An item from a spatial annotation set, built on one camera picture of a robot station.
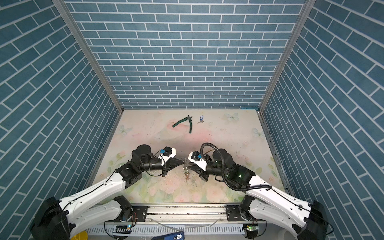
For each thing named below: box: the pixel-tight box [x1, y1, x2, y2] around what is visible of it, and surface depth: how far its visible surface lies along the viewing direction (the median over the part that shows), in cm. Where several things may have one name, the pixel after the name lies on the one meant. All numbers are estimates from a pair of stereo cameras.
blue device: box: [151, 231, 185, 240], surface depth 67 cm
